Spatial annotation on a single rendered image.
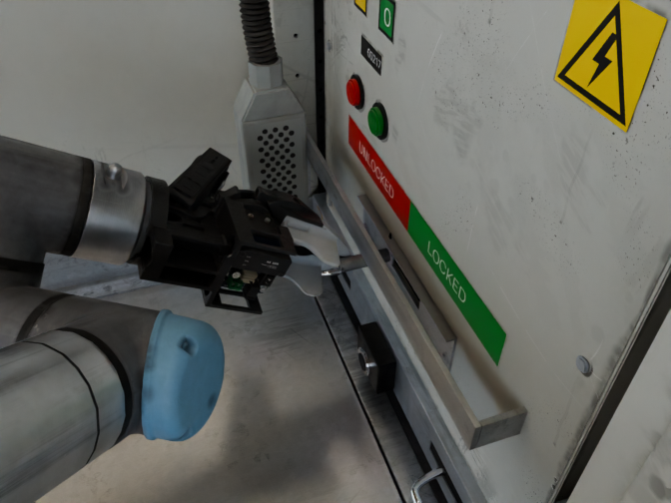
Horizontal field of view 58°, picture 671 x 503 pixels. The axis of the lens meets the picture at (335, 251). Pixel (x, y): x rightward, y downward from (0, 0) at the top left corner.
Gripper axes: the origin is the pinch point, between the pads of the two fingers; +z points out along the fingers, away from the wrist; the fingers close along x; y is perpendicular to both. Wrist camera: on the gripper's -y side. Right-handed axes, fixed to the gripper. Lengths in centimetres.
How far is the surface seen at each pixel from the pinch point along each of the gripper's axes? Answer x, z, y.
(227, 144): -7.8, -1.5, -33.1
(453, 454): -5.9, 8.6, 19.2
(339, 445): -16.6, 5.9, 10.7
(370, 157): 8.7, 1.0, -4.6
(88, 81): -7.5, -20.4, -38.4
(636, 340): 17.6, -3.9, 29.3
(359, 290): -6.8, 8.6, -3.4
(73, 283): -29.0, -16.9, -22.7
